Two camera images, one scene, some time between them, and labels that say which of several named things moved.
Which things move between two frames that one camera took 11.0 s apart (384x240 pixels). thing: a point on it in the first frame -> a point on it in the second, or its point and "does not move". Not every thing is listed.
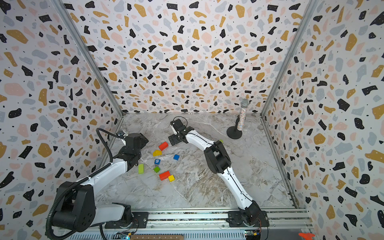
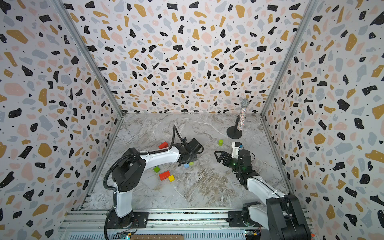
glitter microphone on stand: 235,132 does not move
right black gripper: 176,138 -> 229,159
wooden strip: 175,237 does not move
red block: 163,146 does not move
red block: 164,175 does not move
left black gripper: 143,140 -> 195,157
